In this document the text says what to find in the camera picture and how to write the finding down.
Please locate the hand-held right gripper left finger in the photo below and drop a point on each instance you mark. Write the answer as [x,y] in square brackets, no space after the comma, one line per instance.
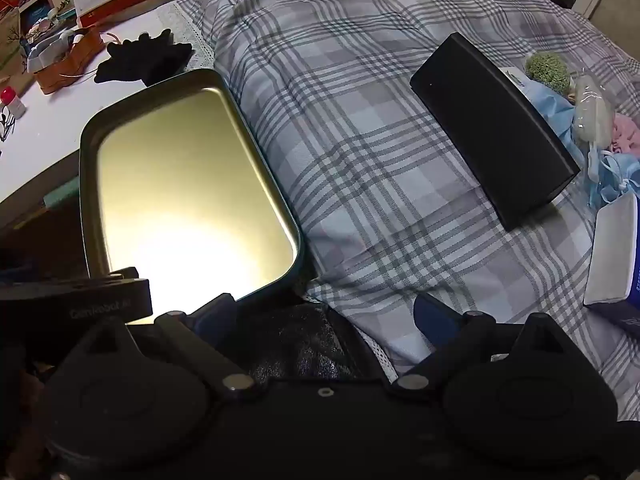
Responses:
[212,317]

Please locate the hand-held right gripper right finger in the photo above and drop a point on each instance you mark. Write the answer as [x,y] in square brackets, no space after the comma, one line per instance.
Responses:
[437,317]

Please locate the gold metal tray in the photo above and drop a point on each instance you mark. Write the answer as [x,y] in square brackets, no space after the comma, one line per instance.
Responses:
[190,185]

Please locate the blue face mask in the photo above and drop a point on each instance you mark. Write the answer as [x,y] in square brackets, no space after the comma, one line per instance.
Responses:
[615,175]
[550,110]

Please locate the pink cloth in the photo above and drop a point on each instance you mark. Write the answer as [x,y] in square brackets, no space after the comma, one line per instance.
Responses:
[625,132]

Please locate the blue tissue pack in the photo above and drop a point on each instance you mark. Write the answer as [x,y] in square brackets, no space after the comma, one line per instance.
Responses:
[612,250]

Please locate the black rectangular box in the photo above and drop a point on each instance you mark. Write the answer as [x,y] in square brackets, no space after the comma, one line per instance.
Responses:
[490,125]

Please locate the red-capped small bottle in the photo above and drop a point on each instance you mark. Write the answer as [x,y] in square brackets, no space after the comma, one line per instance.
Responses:
[12,105]

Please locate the grey plaid bed sheet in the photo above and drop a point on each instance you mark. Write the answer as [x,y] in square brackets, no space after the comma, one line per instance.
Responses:
[350,110]

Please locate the brown leather bag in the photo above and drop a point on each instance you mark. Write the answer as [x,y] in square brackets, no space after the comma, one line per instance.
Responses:
[70,70]

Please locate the black glove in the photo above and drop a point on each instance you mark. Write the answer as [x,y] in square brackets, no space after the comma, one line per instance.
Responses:
[135,60]

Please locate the pale crumpled plastic-wrapped bundle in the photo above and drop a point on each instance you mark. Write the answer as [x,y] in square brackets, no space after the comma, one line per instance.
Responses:
[592,107]

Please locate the green fuzzy ball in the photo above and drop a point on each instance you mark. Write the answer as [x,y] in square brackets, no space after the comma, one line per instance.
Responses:
[542,67]

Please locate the white lace cloth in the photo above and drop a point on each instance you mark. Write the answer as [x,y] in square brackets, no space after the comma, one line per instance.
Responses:
[197,40]

